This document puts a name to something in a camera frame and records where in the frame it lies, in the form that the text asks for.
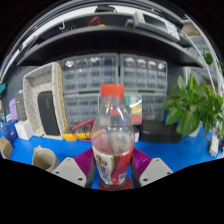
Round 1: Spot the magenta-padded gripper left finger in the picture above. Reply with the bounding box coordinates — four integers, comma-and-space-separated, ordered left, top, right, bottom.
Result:
52, 148, 96, 188

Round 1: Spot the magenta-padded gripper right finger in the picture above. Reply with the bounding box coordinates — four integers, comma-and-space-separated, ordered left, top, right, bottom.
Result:
130, 148, 174, 188

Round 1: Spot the clear red-capped drink bottle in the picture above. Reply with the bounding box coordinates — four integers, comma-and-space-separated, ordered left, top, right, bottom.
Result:
90, 83, 135, 191

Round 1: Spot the grey and white ceramic mug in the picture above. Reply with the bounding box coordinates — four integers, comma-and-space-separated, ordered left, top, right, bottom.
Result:
31, 145, 61, 173

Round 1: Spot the yellow multimeter with red leads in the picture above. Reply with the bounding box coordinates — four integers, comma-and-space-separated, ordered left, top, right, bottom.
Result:
62, 119, 96, 143

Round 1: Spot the flat black box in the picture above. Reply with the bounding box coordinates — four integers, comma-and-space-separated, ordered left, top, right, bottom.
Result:
139, 119, 183, 144

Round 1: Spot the black zip case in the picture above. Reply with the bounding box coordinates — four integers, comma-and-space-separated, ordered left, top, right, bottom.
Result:
37, 90, 62, 137

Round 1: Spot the grey small-parts drawer cabinet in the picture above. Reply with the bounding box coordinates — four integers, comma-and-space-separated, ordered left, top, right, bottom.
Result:
63, 93, 102, 129
119, 53, 169, 93
61, 53, 120, 94
141, 91, 168, 122

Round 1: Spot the white cardboard box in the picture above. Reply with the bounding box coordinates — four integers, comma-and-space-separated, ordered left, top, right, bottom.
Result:
14, 119, 34, 141

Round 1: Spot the clear box with colourful parts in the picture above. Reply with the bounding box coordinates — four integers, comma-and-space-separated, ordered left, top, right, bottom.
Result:
124, 94, 144, 126

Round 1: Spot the white power adapter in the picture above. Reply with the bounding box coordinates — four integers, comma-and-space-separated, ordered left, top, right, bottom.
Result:
209, 133, 221, 158

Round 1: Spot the green potted plant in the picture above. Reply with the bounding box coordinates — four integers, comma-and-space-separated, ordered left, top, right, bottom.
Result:
162, 73, 224, 139

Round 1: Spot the dark grey upright box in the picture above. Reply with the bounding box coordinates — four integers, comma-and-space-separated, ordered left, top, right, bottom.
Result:
14, 90, 28, 122

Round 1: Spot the beige perforated tray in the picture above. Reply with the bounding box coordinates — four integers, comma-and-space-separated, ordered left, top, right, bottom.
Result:
22, 62, 69, 141

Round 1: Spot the dark shelf unit with equipment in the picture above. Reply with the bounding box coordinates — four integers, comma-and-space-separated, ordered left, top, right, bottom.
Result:
3, 4, 204, 68

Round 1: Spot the white metal shelf rack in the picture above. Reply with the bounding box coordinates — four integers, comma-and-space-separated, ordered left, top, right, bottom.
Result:
181, 14, 224, 101

